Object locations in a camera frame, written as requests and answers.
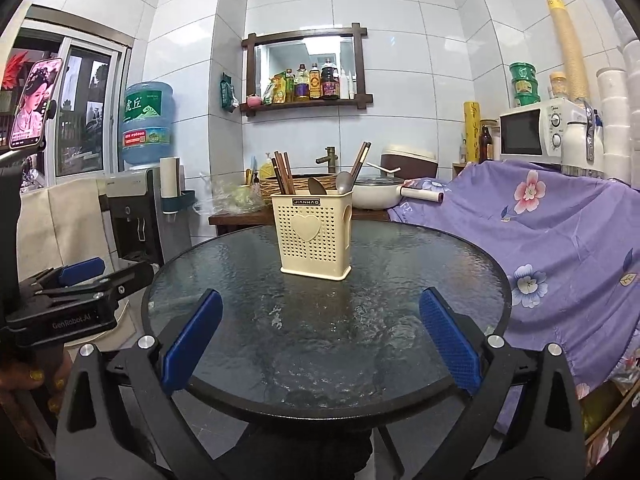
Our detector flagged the cream plastic utensil holder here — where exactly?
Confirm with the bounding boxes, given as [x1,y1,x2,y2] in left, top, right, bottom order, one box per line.
[271,190,352,281]

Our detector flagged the steel spoon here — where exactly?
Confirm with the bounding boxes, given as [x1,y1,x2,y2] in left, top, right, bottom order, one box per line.
[335,171,354,195]

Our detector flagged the black gold-banded chopstick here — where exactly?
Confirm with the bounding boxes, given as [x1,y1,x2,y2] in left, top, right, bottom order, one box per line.
[351,142,373,183]

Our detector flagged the hand with gold nails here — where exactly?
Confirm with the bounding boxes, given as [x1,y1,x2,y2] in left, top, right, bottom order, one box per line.
[1,349,73,415]

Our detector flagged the purple floral cloth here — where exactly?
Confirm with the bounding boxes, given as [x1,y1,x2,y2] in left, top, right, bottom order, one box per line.
[388,162,639,396]

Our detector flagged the blue water jug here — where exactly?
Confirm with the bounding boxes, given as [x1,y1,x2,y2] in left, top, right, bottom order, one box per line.
[119,81,176,167]

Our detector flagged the white frying pan with lid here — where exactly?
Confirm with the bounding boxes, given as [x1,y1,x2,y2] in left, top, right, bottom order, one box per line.
[352,177,445,210]

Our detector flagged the brown rice cooker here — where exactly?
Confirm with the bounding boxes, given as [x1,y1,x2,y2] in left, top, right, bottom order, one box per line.
[380,144,438,180]

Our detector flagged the woven basin sink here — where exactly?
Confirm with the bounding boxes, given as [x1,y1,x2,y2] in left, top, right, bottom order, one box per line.
[259,174,336,200]

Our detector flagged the dark brown glass bottle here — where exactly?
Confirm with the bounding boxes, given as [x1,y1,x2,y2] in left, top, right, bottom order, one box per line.
[480,125,494,162]

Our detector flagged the white microwave oven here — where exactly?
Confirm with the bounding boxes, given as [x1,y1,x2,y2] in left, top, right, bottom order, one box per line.
[499,98,586,165]

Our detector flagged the bronze faucet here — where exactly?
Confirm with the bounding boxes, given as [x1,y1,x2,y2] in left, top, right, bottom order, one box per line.
[316,145,338,174]

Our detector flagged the white kettle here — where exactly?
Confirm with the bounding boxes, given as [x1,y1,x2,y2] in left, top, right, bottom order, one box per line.
[561,98,604,179]

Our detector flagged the yellow roll of wrap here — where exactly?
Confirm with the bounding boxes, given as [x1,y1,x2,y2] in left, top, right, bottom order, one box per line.
[463,101,480,162]

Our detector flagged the green stacked cups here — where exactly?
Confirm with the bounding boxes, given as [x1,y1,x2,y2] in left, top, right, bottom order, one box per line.
[509,62,540,106]

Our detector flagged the tall paper cup sleeve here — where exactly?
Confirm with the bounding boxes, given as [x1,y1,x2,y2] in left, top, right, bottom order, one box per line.
[546,0,591,101]

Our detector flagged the white paper cup stack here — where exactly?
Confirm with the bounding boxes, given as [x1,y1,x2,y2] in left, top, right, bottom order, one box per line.
[597,39,639,188]

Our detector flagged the smartphone on mount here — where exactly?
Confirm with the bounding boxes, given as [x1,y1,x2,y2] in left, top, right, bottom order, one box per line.
[9,58,63,151]

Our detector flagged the green packet on wall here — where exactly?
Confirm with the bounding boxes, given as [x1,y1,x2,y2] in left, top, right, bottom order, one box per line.
[219,73,240,113]

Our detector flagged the wooden framed wall shelf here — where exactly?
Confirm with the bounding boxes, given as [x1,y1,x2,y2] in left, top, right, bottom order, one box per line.
[241,23,373,117]

